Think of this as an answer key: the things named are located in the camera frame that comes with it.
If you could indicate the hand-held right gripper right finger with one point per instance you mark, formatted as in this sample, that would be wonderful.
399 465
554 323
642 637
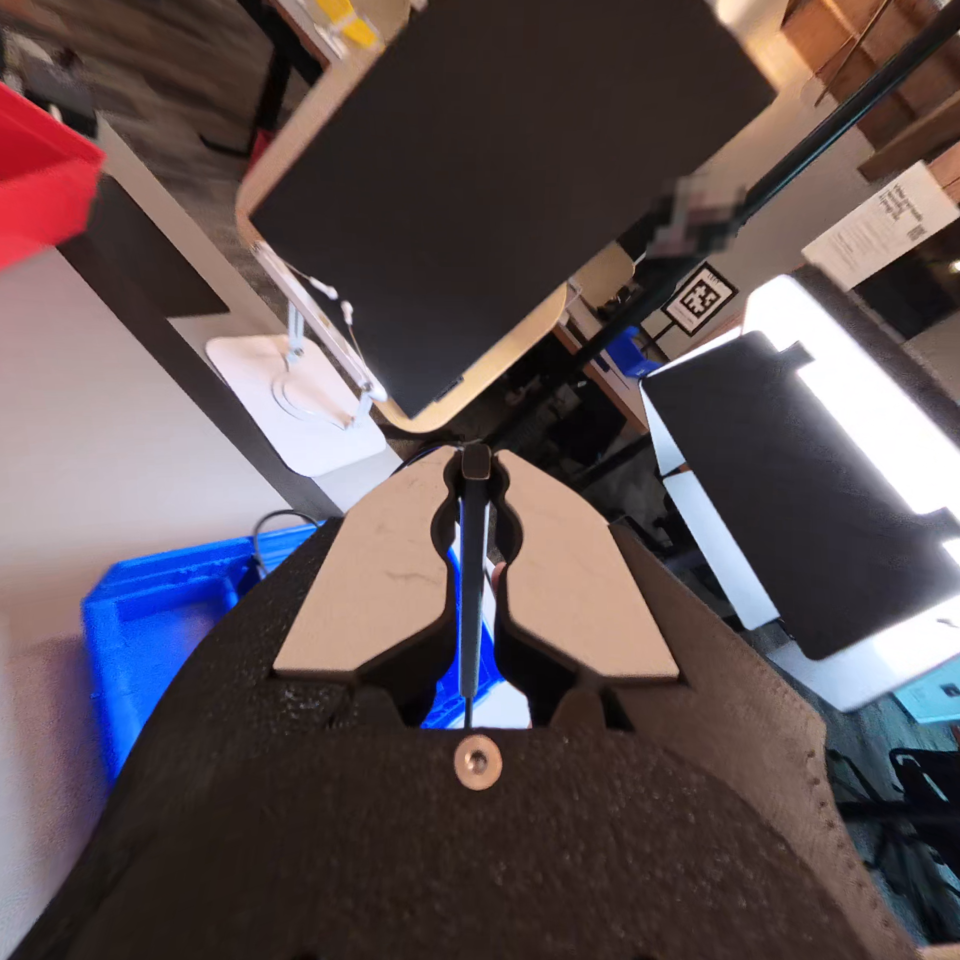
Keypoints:
577 592

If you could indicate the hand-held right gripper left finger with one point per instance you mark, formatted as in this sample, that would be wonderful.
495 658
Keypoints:
375 585

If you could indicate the blue plastic bin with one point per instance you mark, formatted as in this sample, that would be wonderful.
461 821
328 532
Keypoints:
150 600
630 356

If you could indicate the black board with wooden rim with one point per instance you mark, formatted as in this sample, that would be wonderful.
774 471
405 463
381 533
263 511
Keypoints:
487 187

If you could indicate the red plastic bin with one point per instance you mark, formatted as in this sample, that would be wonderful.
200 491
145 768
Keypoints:
37 187

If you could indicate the wooden table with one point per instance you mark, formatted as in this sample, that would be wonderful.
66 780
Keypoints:
607 382

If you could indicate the black panel with white rim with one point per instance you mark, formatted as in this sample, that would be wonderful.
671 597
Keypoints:
787 487

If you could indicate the white tablet stand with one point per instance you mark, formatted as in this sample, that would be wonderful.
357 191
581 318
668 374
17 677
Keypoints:
247 367

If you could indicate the black and white tag marker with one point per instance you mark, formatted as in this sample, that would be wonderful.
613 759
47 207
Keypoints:
701 298

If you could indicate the white paper sign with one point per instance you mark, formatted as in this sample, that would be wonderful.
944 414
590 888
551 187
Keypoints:
877 225

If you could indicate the wooden desk with black legs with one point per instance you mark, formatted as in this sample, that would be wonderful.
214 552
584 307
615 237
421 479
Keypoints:
274 90

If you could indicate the black metal pole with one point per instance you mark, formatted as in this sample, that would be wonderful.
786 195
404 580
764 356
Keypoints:
825 124

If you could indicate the yellow box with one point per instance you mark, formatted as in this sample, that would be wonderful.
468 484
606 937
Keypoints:
358 28

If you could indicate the black folding frame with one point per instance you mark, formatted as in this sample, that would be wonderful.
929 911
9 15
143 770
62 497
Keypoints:
915 810

